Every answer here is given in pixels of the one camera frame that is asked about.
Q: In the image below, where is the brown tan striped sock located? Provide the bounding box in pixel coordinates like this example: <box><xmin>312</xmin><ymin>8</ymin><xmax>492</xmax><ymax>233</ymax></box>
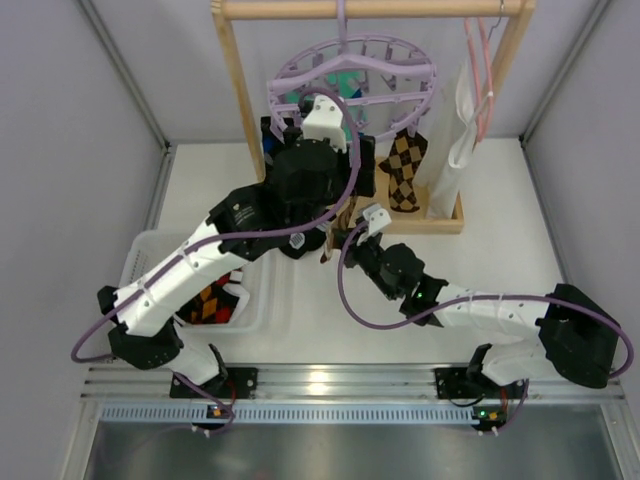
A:
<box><xmin>320</xmin><ymin>195</ymin><xmax>359</xmax><ymax>264</ymax></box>

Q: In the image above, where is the brown tan argyle sock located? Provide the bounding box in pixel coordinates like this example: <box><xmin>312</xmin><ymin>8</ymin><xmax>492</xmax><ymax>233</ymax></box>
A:
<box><xmin>379</xmin><ymin>128</ymin><xmax>428</xmax><ymax>213</ymax></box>

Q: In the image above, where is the purple round clip hanger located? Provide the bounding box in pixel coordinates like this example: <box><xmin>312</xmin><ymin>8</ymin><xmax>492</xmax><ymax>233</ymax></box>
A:
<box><xmin>267</xmin><ymin>1</ymin><xmax>437</xmax><ymax>142</ymax></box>

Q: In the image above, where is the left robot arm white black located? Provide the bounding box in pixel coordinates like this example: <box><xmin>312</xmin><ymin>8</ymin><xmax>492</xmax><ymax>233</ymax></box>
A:
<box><xmin>98</xmin><ymin>115</ymin><xmax>376</xmax><ymax>393</ymax></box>

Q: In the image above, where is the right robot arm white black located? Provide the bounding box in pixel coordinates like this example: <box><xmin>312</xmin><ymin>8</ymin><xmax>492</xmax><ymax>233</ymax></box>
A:
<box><xmin>339</xmin><ymin>235</ymin><xmax>621</xmax><ymax>394</ymax></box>

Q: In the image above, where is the pink clothes hanger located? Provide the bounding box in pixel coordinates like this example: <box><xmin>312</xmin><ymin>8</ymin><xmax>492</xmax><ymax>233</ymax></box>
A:
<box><xmin>464</xmin><ymin>17</ymin><xmax>495</xmax><ymax>144</ymax></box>

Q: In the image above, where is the black blue sock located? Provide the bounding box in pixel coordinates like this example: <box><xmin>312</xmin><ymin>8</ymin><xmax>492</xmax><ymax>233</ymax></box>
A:
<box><xmin>260</xmin><ymin>116</ymin><xmax>284</xmax><ymax>170</ymax></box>

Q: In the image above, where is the wooden clothes rack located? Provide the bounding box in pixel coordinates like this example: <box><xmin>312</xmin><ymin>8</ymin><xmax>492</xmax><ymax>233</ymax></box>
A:
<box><xmin>210</xmin><ymin>0</ymin><xmax>537</xmax><ymax>236</ymax></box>

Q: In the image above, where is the mint green sock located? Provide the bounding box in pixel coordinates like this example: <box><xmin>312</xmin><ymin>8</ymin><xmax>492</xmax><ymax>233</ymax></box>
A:
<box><xmin>325</xmin><ymin>71</ymin><xmax>367</xmax><ymax>125</ymax></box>

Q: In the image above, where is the white hanging cloth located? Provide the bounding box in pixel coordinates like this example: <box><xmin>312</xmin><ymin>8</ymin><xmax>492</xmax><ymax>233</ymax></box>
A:
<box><xmin>426</xmin><ymin>61</ymin><xmax>477</xmax><ymax>219</ymax></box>

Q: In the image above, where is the white plastic basket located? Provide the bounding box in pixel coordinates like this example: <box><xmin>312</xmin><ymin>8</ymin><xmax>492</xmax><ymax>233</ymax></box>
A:
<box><xmin>114</xmin><ymin>228</ymin><xmax>275</xmax><ymax>336</ymax></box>

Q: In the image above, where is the black red yellow argyle sock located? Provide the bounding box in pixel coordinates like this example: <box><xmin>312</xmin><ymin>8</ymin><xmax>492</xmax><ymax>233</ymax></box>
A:
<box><xmin>177</xmin><ymin>269</ymin><xmax>250</xmax><ymax>326</ymax></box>

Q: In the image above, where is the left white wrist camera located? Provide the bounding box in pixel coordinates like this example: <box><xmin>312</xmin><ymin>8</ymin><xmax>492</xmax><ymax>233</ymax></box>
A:
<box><xmin>301</xmin><ymin>95</ymin><xmax>347</xmax><ymax>152</ymax></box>

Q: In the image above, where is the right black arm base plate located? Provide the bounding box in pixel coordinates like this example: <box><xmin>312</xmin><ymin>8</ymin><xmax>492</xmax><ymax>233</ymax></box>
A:
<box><xmin>434</xmin><ymin>367</ymin><xmax>524</xmax><ymax>400</ymax></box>

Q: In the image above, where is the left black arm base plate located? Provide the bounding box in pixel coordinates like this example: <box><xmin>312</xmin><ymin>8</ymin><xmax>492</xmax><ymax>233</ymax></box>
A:
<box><xmin>169</xmin><ymin>367</ymin><xmax>259</xmax><ymax>400</ymax></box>

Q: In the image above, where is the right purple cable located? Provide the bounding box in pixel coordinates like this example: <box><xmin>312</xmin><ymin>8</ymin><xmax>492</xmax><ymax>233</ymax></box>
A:
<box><xmin>338</xmin><ymin>222</ymin><xmax>635</xmax><ymax>377</ymax></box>

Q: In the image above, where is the purple cable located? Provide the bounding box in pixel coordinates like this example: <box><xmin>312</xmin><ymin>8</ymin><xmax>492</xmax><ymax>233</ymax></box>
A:
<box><xmin>338</xmin><ymin>222</ymin><xmax>635</xmax><ymax>377</ymax></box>
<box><xmin>70</xmin><ymin>87</ymin><xmax>362</xmax><ymax>364</ymax></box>

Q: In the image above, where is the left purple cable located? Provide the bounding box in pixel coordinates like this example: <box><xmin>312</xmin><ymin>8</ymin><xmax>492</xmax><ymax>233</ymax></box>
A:
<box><xmin>70</xmin><ymin>87</ymin><xmax>362</xmax><ymax>364</ymax></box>

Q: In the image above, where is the aluminium rail frame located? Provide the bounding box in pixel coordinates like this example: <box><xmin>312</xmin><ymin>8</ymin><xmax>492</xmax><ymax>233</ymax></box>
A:
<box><xmin>79</xmin><ymin>363</ymin><xmax>626</xmax><ymax>426</ymax></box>

